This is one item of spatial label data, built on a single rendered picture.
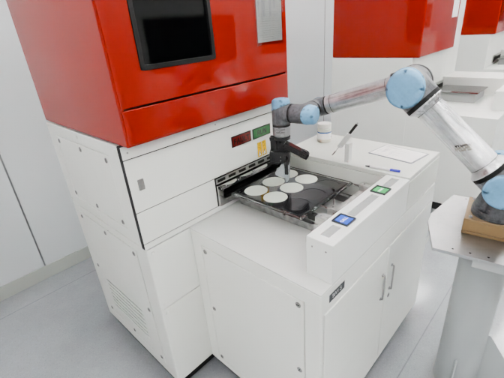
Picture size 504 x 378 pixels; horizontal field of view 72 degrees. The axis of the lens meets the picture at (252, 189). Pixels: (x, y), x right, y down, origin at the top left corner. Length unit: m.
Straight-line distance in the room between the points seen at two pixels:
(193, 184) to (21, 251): 1.71
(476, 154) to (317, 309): 0.66
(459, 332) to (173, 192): 1.27
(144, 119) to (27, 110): 1.54
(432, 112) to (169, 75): 0.83
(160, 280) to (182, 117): 0.64
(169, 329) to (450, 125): 1.30
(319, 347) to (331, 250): 0.35
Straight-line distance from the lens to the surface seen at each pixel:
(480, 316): 1.66
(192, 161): 1.35
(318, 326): 1.15
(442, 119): 1.21
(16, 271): 2.89
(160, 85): 1.18
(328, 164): 1.60
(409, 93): 1.18
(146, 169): 1.25
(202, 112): 1.28
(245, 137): 1.52
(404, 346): 2.09
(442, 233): 1.41
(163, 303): 1.51
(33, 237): 2.82
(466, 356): 1.81
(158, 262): 1.40
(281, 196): 1.41
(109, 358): 2.18
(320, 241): 1.03
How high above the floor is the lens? 1.54
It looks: 25 degrees down
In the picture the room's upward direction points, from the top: 5 degrees counter-clockwise
